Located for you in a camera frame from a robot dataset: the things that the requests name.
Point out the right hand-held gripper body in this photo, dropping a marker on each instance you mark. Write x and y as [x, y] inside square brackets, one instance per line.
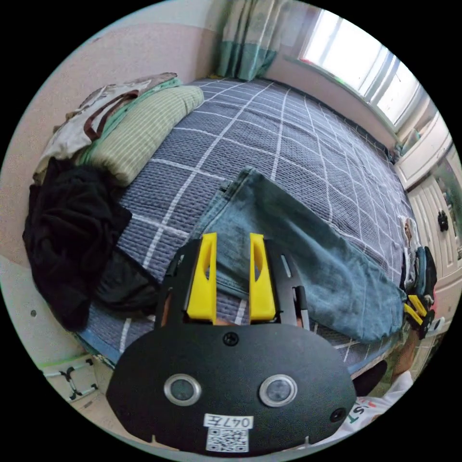
[429, 319]

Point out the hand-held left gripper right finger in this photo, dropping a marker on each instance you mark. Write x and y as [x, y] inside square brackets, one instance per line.
[261, 292]

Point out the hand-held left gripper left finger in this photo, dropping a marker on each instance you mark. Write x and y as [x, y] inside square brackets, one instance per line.
[202, 288]

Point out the blue jeans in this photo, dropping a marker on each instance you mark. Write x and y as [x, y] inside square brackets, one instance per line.
[306, 260]

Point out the person's right forearm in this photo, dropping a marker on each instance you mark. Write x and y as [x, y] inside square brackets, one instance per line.
[404, 361]

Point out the person's right hand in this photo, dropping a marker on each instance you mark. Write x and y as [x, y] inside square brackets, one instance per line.
[414, 337]

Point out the person's left hand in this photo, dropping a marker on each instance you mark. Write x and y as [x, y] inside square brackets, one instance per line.
[165, 312]

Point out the pile of beige black clothes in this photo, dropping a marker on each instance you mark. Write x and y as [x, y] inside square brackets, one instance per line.
[411, 252]

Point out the white cupboard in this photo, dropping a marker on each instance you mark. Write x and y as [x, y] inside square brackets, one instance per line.
[429, 202]

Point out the person's body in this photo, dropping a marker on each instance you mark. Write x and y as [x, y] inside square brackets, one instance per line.
[379, 415]

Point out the bed with grey checked quilt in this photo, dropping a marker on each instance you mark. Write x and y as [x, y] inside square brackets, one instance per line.
[270, 144]

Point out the white tube rack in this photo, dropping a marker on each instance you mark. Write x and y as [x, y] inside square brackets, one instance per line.
[72, 375]

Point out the green striped folded blanket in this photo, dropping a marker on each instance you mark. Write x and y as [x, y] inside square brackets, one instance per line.
[144, 137]

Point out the green and beige curtain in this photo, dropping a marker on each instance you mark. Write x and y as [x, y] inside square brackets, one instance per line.
[245, 43]

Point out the window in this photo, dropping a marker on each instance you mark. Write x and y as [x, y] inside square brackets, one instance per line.
[346, 54]

